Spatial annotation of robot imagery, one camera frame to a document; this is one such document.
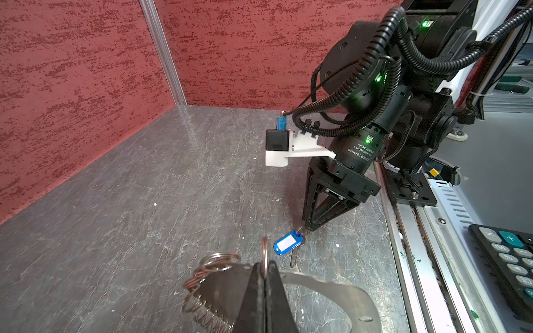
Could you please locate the blue key tag with key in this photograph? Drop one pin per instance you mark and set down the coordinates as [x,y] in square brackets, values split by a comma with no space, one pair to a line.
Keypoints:
[290,244]

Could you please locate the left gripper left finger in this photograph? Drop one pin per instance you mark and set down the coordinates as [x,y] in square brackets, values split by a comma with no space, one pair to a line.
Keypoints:
[252,314]

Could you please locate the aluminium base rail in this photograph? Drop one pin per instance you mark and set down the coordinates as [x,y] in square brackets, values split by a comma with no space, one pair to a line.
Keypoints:
[442,289]

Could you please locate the black desk calculator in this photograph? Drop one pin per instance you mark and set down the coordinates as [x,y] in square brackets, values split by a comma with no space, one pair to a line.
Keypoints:
[509,255]

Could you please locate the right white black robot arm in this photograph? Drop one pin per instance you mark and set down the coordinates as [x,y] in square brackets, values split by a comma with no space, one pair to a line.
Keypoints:
[378,96]

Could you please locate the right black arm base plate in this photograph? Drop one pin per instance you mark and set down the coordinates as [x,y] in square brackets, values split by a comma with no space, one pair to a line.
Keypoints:
[403,188]

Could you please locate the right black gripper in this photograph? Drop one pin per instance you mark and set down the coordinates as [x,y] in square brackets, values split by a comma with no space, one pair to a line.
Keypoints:
[337,185]

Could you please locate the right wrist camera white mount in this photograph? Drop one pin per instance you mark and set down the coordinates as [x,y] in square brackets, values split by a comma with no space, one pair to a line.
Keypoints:
[281,144]

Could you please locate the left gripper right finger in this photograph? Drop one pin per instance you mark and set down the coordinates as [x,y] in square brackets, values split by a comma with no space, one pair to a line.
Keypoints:
[279,318]

